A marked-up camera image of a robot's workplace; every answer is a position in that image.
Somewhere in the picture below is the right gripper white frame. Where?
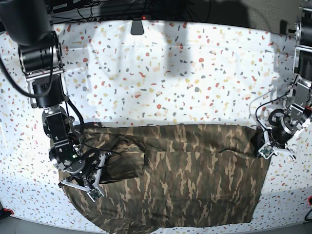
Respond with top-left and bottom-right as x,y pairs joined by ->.
58,150 -> 112,196

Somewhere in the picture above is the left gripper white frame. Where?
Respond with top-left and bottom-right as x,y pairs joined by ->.
252,130 -> 295,160

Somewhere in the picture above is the camouflage T-shirt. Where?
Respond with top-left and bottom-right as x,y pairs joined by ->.
63,124 -> 270,234

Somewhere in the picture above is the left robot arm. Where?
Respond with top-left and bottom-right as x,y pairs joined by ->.
256,0 -> 312,160

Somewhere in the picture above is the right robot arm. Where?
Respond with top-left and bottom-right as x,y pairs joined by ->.
0,0 -> 110,201

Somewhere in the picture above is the red clamp right edge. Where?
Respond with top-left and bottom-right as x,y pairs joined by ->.
308,196 -> 312,206

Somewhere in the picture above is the red clamp edge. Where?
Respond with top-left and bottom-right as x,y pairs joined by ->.
308,196 -> 312,206
0,208 -> 14,218

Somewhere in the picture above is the red clamp left edge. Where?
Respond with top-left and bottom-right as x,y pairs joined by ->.
0,208 -> 14,218

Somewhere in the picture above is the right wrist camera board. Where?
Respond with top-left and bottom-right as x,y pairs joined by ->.
87,188 -> 103,202

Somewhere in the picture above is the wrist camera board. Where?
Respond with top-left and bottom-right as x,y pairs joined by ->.
258,145 -> 275,159
87,188 -> 103,202

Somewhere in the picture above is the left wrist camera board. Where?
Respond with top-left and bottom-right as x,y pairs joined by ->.
258,145 -> 275,159

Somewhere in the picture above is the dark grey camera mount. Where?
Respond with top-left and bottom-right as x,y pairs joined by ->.
130,20 -> 144,36

